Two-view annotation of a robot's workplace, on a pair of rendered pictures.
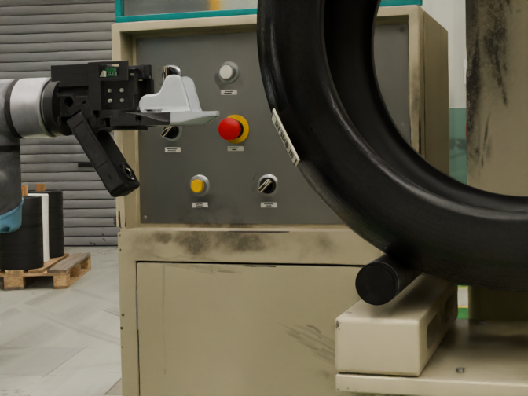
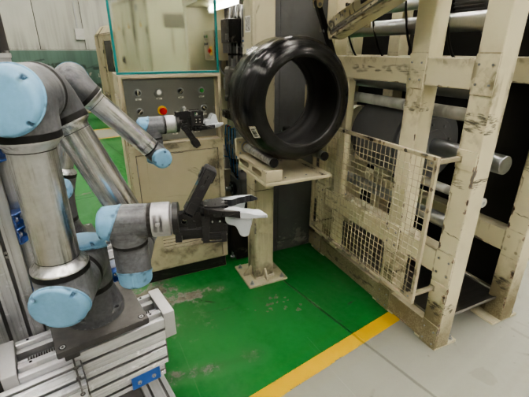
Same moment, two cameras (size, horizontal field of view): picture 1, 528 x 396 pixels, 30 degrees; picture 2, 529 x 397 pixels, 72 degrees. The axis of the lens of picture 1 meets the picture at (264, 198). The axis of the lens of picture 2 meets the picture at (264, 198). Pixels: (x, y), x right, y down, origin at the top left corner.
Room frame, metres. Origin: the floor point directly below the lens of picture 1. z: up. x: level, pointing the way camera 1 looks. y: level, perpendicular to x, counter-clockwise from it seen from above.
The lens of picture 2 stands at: (-0.17, 1.01, 1.38)
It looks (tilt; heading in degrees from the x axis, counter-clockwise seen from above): 22 degrees down; 318
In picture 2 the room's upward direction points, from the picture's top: straight up
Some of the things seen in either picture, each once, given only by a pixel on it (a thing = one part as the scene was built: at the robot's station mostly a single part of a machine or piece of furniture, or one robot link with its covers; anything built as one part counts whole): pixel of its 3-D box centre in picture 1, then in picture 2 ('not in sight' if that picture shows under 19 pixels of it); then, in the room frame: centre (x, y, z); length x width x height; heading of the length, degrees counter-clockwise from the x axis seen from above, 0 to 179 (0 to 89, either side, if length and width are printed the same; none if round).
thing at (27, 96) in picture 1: (43, 108); (170, 124); (1.24, 0.27, 1.10); 0.08 x 0.05 x 0.08; 163
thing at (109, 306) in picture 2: not in sight; (92, 295); (0.75, 0.81, 0.77); 0.15 x 0.15 x 0.10
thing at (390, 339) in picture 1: (405, 317); (258, 166); (1.18, -0.17, 0.84); 0.36 x 0.09 x 0.06; 163
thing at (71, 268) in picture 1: (29, 232); not in sight; (7.97, 1.91, 0.38); 1.20 x 0.80 x 0.76; 1
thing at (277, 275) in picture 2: not in sight; (260, 270); (1.38, -0.36, 0.02); 0.27 x 0.27 x 0.04; 73
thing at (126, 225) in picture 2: not in sight; (126, 223); (0.55, 0.76, 1.04); 0.11 x 0.08 x 0.09; 57
